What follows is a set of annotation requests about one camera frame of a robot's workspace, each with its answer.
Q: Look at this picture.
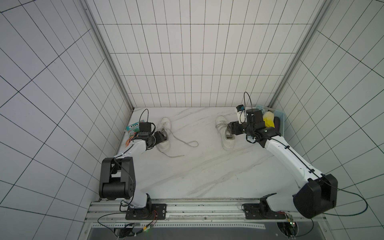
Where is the white sneaker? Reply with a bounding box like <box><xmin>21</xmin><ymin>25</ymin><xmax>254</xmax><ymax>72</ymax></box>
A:
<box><xmin>156</xmin><ymin>117</ymin><xmax>199</xmax><ymax>159</ymax></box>
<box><xmin>216</xmin><ymin>116</ymin><xmax>235</xmax><ymax>151</ymax></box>

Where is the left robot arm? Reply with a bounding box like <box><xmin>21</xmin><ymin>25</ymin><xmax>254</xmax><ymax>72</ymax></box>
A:
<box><xmin>99</xmin><ymin>122</ymin><xmax>165</xmax><ymax>209</ymax></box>

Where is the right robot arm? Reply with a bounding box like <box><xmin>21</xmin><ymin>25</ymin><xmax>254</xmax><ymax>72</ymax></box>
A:
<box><xmin>227</xmin><ymin>105</ymin><xmax>338</xmax><ymax>219</ymax></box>

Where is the green snack packet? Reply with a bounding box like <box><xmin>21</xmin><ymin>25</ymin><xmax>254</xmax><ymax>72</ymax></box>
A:
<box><xmin>126</xmin><ymin>122</ymin><xmax>140</xmax><ymax>135</ymax></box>

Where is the orange patterned bowl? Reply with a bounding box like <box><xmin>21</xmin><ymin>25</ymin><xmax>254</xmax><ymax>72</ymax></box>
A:
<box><xmin>125</xmin><ymin>136</ymin><xmax>135</xmax><ymax>147</ymax></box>

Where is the purple eggplant toy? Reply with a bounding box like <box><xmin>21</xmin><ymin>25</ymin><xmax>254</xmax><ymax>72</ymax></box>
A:
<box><xmin>274</xmin><ymin>117</ymin><xmax>282</xmax><ymax>133</ymax></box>

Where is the light blue plastic basket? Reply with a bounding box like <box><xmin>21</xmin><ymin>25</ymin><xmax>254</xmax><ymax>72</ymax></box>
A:
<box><xmin>256</xmin><ymin>105</ymin><xmax>286</xmax><ymax>136</ymax></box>

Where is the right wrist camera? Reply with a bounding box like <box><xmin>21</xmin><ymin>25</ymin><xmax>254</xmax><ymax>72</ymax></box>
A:
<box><xmin>236</xmin><ymin>105</ymin><xmax>246</xmax><ymax>124</ymax></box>

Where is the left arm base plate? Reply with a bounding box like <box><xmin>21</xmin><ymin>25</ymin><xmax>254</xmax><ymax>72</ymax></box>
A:
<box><xmin>125</xmin><ymin>204</ymin><xmax>167</xmax><ymax>221</ymax></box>

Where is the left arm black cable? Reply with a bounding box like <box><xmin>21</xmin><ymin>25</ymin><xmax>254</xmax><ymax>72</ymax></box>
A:
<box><xmin>97</xmin><ymin>199</ymin><xmax>158</xmax><ymax>238</ymax></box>

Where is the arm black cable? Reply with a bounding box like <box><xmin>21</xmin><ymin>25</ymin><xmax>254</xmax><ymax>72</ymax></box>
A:
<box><xmin>281</xmin><ymin>185</ymin><xmax>369</xmax><ymax>238</ymax></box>
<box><xmin>97</xmin><ymin>199</ymin><xmax>158</xmax><ymax>238</ymax></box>

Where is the aluminium mounting rail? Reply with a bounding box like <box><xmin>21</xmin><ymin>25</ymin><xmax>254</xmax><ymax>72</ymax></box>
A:
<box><xmin>85</xmin><ymin>199</ymin><xmax>325</xmax><ymax>230</ymax></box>

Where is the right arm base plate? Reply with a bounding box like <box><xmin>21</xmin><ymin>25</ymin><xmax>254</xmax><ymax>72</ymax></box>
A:
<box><xmin>242</xmin><ymin>204</ymin><xmax>286</xmax><ymax>220</ymax></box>

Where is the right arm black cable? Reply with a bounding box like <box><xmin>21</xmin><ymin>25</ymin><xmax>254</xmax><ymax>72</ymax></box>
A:
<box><xmin>281</xmin><ymin>185</ymin><xmax>369</xmax><ymax>238</ymax></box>

